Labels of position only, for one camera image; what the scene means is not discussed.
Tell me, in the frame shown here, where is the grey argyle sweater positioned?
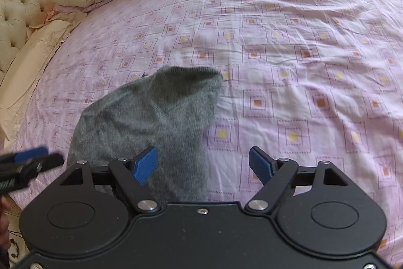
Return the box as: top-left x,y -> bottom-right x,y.
67,66 -> 223,203

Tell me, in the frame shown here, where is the pink patterned bed sheet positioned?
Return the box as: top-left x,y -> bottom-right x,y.
15,0 -> 402,267

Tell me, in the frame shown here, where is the cream pillow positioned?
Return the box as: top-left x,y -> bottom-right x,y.
1,13 -> 87,149

